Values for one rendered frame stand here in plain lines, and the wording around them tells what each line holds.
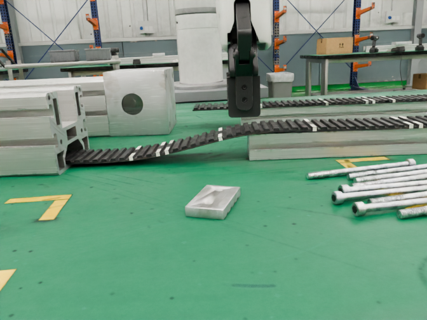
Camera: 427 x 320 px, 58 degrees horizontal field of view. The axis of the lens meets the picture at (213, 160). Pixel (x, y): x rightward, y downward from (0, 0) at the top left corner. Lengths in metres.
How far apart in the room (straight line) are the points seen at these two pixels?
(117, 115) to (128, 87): 0.05
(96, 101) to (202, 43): 0.49
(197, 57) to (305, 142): 0.65
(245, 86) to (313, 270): 0.21
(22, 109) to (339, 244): 0.32
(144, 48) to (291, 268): 7.98
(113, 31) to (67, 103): 7.76
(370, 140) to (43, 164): 0.34
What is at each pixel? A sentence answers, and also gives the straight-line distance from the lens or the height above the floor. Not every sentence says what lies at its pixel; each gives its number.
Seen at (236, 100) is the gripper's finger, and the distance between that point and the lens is 0.39.
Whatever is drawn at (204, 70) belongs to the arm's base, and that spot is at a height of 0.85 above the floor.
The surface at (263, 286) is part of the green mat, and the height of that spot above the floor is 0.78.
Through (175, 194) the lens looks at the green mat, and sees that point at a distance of 0.34.
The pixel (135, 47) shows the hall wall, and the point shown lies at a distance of 8.17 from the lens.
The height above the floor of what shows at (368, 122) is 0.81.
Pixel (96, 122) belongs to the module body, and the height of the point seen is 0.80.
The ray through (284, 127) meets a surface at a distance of 0.42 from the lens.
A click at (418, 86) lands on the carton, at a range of 6.52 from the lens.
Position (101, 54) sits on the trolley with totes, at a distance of 3.54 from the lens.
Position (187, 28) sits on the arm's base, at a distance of 1.05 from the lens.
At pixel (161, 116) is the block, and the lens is 0.59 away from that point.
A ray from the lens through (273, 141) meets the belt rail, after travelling 0.42.
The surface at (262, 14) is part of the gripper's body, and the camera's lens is 0.38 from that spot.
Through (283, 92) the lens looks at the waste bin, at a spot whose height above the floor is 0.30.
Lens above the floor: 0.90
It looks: 16 degrees down
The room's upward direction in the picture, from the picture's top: 3 degrees counter-clockwise
